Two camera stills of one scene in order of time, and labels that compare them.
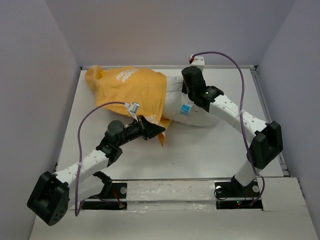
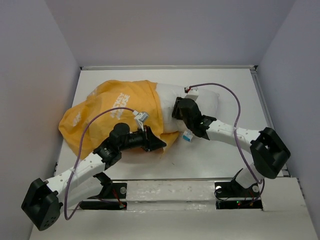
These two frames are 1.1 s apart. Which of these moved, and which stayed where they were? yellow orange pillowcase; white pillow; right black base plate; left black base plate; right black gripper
Moved: right black gripper; yellow orange pillowcase; white pillow
Stayed: right black base plate; left black base plate
